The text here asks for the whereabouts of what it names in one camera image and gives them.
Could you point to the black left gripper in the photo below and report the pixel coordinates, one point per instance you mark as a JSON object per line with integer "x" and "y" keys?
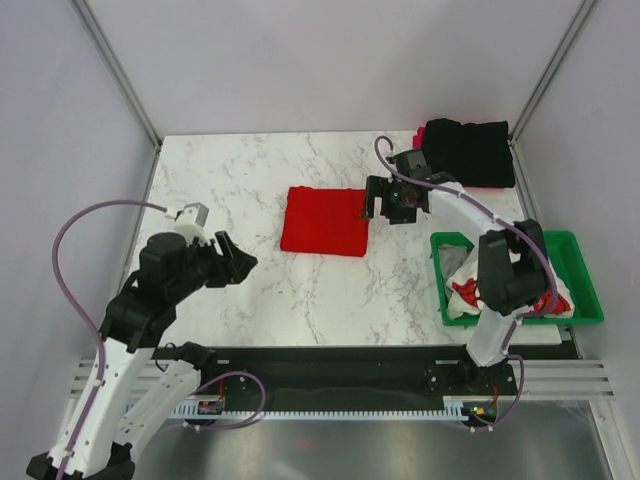
{"x": 231, "y": 267}

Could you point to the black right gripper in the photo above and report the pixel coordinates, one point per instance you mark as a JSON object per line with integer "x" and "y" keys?
{"x": 377, "y": 186}

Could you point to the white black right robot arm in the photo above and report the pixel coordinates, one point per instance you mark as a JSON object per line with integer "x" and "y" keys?
{"x": 513, "y": 270}

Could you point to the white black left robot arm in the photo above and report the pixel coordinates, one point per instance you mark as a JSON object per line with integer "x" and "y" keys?
{"x": 103, "y": 439}

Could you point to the folded pink t-shirt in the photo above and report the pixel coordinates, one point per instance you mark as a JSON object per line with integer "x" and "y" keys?
{"x": 419, "y": 135}

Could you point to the grey t-shirt in bin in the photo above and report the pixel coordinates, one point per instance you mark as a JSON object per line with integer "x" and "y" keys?
{"x": 451, "y": 258}

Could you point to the folded black t-shirt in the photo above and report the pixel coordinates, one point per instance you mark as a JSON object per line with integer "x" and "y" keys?
{"x": 475, "y": 150}

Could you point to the white red printed t-shirt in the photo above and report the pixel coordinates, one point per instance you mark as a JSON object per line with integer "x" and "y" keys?
{"x": 464, "y": 300}

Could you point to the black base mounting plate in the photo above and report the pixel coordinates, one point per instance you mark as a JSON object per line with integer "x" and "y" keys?
{"x": 351, "y": 378}

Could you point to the green plastic bin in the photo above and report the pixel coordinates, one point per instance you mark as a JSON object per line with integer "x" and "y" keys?
{"x": 566, "y": 259}

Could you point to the aluminium rail left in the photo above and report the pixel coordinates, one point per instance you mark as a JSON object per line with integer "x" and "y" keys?
{"x": 147, "y": 377}

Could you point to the aluminium rail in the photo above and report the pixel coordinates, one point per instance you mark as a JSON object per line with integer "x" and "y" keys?
{"x": 566, "y": 380}
{"x": 147, "y": 377}

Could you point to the aluminium frame post right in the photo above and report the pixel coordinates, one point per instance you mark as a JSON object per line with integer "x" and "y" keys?
{"x": 570, "y": 36}

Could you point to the aluminium frame post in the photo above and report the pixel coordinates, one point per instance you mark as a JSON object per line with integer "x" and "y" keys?
{"x": 105, "y": 50}
{"x": 570, "y": 36}

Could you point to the white slotted cable duct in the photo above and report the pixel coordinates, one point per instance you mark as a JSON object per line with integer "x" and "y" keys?
{"x": 200, "y": 410}

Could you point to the aluminium rail right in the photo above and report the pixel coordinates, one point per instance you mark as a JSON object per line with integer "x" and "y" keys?
{"x": 566, "y": 380}

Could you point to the aluminium frame post left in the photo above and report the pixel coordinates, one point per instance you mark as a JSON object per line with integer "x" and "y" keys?
{"x": 105, "y": 50}

